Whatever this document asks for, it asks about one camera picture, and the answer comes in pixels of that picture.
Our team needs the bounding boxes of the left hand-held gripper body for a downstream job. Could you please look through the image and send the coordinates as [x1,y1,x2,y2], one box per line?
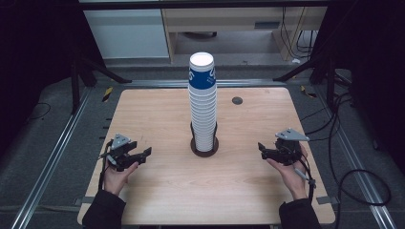
[99,133,139,173]

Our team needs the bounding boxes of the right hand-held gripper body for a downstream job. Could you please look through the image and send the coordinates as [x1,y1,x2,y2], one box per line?
[275,128,310,166]

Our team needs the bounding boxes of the black cup holder stand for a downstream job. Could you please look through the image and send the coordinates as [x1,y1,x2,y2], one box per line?
[189,122,220,158]

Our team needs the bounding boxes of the stack of paper cups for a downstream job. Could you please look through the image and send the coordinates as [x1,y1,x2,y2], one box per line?
[187,52,218,153]

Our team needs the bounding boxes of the person's right hand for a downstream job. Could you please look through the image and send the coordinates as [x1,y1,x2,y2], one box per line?
[266,143,309,201]

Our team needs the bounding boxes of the person's left hand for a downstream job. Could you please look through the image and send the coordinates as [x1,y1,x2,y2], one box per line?
[103,161,140,197]

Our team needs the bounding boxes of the yellow black tape strip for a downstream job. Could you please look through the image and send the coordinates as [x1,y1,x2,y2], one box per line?
[101,86,114,103]
[300,85,318,99]

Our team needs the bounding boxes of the black metal stand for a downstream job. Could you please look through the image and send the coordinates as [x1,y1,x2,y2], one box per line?
[70,52,133,115]
[272,56,352,111]

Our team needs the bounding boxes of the grey tape piece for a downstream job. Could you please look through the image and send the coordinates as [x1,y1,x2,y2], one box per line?
[74,196,96,206]
[316,196,339,205]

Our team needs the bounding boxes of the white cabinet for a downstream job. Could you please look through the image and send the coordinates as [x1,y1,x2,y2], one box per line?
[83,9,170,60]

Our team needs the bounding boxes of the dark round chair base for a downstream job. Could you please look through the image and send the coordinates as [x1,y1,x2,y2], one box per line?
[183,31,219,41]

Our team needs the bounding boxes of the light wooden desk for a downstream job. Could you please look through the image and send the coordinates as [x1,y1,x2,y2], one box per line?
[160,7,329,63]

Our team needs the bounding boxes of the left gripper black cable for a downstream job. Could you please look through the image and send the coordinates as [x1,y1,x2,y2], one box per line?
[97,138,115,192]

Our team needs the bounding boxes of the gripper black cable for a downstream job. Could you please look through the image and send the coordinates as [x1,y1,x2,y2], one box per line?
[97,138,115,192]
[293,148,317,202]

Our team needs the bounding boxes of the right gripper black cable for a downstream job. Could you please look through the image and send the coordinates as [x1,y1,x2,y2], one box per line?
[293,148,317,202]

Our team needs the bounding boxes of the metal floor rail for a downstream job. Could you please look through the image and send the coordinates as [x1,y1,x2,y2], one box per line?
[123,78,287,89]
[11,87,94,229]
[314,86,397,229]

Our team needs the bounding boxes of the long black floor cable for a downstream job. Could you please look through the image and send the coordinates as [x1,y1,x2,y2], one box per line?
[300,91,393,229]

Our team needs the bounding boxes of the thin black floor cable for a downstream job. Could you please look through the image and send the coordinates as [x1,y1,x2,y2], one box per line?
[28,101,52,121]

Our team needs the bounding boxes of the hanging black cables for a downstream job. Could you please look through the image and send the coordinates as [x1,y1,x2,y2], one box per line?
[280,7,319,60]

